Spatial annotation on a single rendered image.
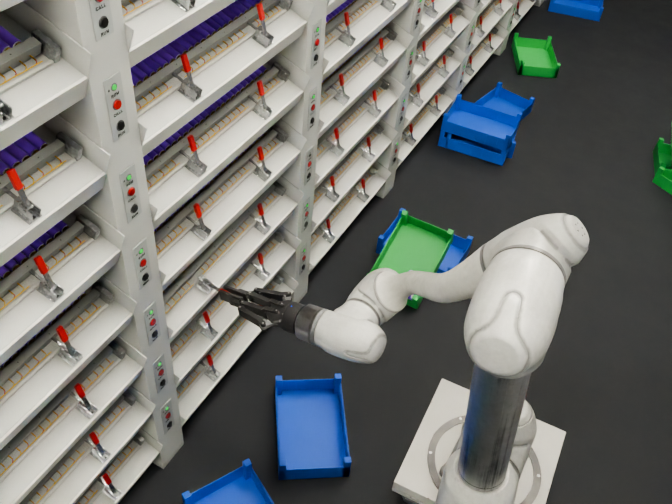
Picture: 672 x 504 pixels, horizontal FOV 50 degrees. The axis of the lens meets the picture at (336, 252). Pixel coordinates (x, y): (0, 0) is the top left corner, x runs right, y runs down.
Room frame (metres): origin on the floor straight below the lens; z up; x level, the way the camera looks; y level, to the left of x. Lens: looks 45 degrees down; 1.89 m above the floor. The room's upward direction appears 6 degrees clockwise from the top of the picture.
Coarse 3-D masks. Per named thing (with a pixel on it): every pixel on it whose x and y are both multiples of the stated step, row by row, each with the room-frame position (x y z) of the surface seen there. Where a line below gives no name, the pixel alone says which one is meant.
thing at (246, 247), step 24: (288, 192) 1.63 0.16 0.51; (264, 216) 1.53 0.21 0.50; (288, 216) 1.59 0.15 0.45; (240, 240) 1.42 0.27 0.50; (264, 240) 1.46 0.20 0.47; (216, 264) 1.32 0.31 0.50; (240, 264) 1.34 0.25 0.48; (168, 288) 1.20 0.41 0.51; (192, 288) 1.22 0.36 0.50; (168, 312) 1.14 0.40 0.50; (192, 312) 1.16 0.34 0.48
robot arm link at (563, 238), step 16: (528, 224) 0.96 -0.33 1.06; (544, 224) 0.93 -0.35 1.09; (560, 224) 0.93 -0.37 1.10; (576, 224) 0.94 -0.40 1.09; (496, 240) 0.97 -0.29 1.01; (512, 240) 0.92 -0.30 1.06; (528, 240) 0.90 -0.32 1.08; (544, 240) 0.90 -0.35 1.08; (560, 240) 0.90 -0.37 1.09; (576, 240) 0.90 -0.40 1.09; (560, 256) 0.88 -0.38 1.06; (576, 256) 0.89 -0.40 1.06
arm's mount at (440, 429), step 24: (432, 408) 1.11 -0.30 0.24; (456, 408) 1.12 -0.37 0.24; (432, 432) 1.04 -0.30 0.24; (456, 432) 1.04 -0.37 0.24; (552, 432) 1.08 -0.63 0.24; (408, 456) 0.96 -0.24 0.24; (432, 456) 0.96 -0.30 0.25; (528, 456) 1.00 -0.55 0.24; (552, 456) 1.00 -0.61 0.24; (408, 480) 0.89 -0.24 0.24; (432, 480) 0.90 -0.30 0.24; (528, 480) 0.93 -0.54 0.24
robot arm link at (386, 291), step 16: (480, 256) 0.97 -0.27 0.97; (384, 272) 1.22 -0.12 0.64; (416, 272) 1.13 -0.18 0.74; (448, 272) 1.00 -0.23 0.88; (464, 272) 0.97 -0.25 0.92; (480, 272) 0.94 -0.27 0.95; (368, 288) 1.17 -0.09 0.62; (384, 288) 1.17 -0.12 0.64; (400, 288) 1.15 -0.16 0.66; (416, 288) 1.07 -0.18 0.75; (432, 288) 1.00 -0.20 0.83; (448, 288) 0.97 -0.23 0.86; (464, 288) 0.95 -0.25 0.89; (384, 304) 1.14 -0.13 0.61; (400, 304) 1.15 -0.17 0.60; (384, 320) 1.14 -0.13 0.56
